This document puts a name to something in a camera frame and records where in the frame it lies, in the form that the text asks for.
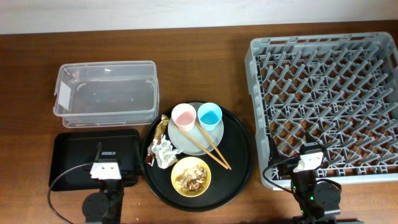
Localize brown gold snack wrapper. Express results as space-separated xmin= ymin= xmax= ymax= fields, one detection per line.
xmin=144 ymin=114 xmax=170 ymax=166

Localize white tissue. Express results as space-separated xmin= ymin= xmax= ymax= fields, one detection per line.
xmin=150 ymin=134 xmax=183 ymax=169

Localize yellow bowl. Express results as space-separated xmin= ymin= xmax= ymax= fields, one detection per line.
xmin=171 ymin=157 xmax=211 ymax=197

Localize food scraps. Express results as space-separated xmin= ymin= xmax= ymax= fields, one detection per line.
xmin=175 ymin=165 xmax=207 ymax=194

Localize pink cup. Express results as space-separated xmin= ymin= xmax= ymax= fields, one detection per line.
xmin=171 ymin=103 xmax=197 ymax=132

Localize wooden chopstick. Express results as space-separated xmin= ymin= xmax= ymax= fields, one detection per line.
xmin=196 ymin=121 xmax=232 ymax=170
xmin=173 ymin=124 xmax=228 ymax=169

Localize blue cup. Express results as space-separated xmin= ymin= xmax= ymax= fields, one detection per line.
xmin=197 ymin=103 xmax=222 ymax=131

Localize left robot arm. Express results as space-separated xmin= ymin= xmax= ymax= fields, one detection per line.
xmin=47 ymin=142 xmax=141 ymax=224

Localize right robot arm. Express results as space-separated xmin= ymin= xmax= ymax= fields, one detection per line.
xmin=262 ymin=132 xmax=360 ymax=224

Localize grey dishwasher rack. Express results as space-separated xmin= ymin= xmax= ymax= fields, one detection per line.
xmin=244 ymin=32 xmax=397 ymax=189

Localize black rectangular tray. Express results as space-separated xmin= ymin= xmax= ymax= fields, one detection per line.
xmin=49 ymin=129 xmax=140 ymax=192

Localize clear plastic bin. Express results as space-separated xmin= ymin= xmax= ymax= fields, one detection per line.
xmin=53 ymin=60 xmax=159 ymax=128

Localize round black tray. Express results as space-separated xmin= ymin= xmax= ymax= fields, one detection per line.
xmin=140 ymin=108 xmax=254 ymax=212

